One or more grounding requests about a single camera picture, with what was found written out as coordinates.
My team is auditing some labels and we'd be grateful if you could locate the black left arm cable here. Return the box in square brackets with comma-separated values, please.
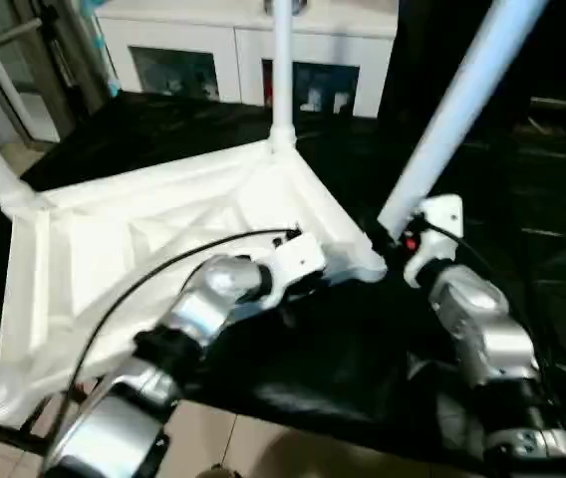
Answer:
[36, 228, 306, 461]

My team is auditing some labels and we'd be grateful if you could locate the black work mat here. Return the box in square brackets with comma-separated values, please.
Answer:
[0, 92, 566, 477]

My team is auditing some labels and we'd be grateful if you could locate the grey metal rack frame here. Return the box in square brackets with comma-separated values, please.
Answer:
[0, 0, 97, 145]

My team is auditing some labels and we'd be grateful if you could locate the grey crumpled bundle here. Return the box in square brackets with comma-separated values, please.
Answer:
[263, 0, 310, 17]

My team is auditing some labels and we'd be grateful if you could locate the white glass-door cabinet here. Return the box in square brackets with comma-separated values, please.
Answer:
[92, 0, 400, 120]

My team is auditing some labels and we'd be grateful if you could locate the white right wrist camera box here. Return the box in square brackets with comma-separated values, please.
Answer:
[401, 194, 464, 292]

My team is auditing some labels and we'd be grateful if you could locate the white plastic table top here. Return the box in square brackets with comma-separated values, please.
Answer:
[0, 139, 390, 425]

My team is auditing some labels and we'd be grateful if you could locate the light blue plastic strip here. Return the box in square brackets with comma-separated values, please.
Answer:
[77, 0, 122, 99]

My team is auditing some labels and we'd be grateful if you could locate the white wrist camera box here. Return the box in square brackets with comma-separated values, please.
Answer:
[261, 233, 328, 308]
[401, 194, 464, 292]

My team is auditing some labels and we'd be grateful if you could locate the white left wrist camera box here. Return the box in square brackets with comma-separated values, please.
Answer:
[261, 233, 328, 308]

